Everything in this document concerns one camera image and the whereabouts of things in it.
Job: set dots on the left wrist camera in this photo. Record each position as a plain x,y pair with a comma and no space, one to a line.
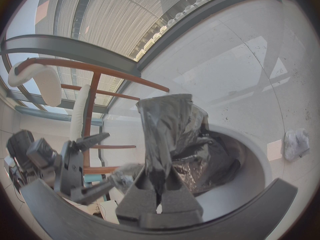
41,151

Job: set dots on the window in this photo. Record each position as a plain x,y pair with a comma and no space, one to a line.
62,44

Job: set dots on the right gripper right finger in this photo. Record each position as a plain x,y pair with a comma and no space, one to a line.
180,199

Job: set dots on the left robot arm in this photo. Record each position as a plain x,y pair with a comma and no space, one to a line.
18,144

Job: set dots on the wooden chair with white cushions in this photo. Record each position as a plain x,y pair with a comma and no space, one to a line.
50,86

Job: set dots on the black plastic bag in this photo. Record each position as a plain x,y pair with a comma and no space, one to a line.
170,134

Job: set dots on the white trash bin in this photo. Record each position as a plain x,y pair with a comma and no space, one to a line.
257,154

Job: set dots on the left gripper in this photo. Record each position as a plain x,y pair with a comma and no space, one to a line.
72,169

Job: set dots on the crumpled white paper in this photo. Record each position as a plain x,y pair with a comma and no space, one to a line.
296,144

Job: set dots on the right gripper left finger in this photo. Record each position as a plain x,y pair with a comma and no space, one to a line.
140,199

